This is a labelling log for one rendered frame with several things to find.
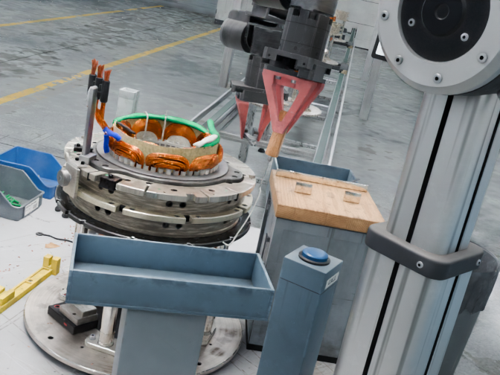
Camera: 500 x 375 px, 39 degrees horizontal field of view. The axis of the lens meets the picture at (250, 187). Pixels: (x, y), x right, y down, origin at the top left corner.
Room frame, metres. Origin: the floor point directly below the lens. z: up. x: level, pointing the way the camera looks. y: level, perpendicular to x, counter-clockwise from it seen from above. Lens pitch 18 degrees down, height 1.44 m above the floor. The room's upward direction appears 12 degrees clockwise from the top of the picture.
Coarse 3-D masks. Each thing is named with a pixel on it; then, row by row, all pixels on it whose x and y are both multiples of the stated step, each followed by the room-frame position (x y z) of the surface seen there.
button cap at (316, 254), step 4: (308, 248) 0.99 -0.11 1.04; (312, 248) 1.00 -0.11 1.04; (316, 248) 1.00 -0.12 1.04; (304, 252) 0.98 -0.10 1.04; (308, 252) 0.98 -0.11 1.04; (312, 252) 0.98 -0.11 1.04; (316, 252) 0.98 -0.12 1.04; (320, 252) 0.99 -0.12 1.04; (324, 252) 0.99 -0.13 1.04; (304, 256) 0.97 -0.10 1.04; (308, 256) 0.97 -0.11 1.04; (312, 256) 0.97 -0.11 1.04; (316, 256) 0.97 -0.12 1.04; (320, 256) 0.97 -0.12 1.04; (324, 256) 0.98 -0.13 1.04; (312, 260) 0.97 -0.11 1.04; (316, 260) 0.97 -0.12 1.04; (320, 260) 0.97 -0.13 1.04; (324, 260) 0.97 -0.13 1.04
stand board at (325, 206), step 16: (272, 176) 1.26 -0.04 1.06; (272, 192) 1.21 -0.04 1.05; (288, 192) 1.18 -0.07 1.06; (320, 192) 1.22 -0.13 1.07; (336, 192) 1.25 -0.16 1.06; (288, 208) 1.11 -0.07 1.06; (304, 208) 1.11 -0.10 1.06; (320, 208) 1.13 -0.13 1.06; (336, 208) 1.15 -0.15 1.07; (352, 208) 1.17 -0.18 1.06; (368, 208) 1.19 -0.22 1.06; (320, 224) 1.12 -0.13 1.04; (336, 224) 1.12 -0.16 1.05; (352, 224) 1.12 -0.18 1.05; (368, 224) 1.12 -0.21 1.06
